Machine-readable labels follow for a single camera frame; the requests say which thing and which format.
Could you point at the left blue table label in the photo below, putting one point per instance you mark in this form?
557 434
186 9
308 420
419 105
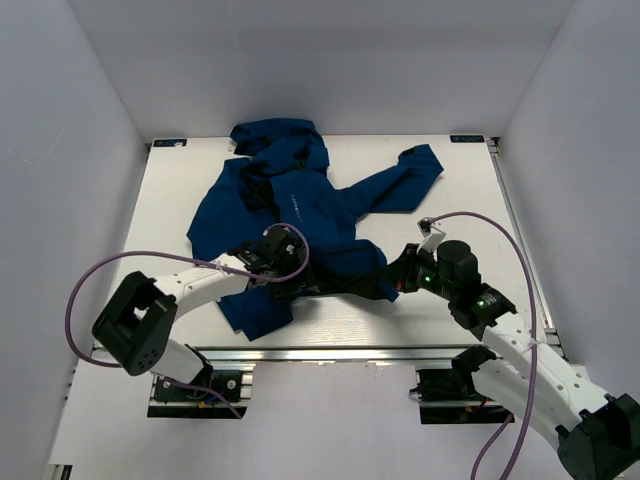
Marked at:
169 143

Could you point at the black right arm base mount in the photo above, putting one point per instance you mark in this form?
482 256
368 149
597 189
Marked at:
447 396

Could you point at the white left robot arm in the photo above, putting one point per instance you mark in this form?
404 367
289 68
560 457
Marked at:
136 323

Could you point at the right blue table label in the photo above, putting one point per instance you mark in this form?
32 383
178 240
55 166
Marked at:
466 138

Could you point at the blue zip-up jacket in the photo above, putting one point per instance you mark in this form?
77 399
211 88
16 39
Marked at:
279 174

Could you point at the aluminium table front rail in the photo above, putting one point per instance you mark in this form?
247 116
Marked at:
333 354

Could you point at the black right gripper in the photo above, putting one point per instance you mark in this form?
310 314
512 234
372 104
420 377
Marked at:
400 271

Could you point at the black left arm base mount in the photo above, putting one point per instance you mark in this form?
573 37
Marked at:
225 396

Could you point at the blue table label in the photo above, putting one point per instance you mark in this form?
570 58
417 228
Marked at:
169 143
466 138

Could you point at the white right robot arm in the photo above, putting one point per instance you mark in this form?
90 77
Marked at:
595 435

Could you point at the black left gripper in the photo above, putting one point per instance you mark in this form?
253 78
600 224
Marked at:
302 281

